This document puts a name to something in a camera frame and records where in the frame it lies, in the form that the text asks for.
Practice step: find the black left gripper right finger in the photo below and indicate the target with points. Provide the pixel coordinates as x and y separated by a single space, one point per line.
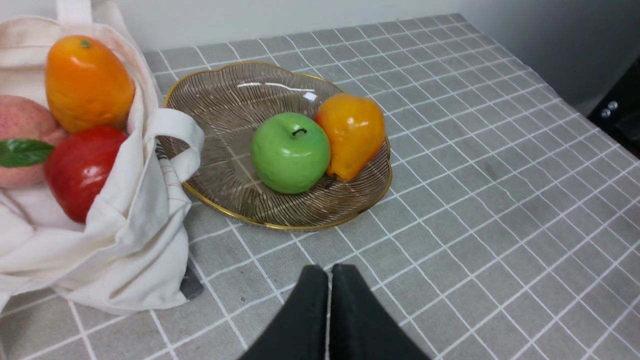
360 328

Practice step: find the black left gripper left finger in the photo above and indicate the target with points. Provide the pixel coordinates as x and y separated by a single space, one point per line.
298 330

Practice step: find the green apple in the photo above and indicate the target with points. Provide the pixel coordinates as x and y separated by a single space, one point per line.
290 153

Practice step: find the white cloth tote bag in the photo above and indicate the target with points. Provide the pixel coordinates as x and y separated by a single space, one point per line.
131 255

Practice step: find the gold-rimmed glass fruit plate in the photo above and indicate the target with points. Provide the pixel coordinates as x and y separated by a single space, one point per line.
229 104

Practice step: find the orange mango fruit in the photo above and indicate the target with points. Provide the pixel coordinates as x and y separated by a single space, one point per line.
87 85

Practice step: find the yellow orange pear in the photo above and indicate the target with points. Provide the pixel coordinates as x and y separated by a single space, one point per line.
356 130

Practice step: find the red apple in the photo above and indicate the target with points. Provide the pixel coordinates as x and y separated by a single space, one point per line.
77 169

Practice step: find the black object with screws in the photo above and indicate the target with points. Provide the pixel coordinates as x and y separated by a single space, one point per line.
618 112

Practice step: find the pink peach with leaf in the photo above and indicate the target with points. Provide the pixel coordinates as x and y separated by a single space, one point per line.
28 135

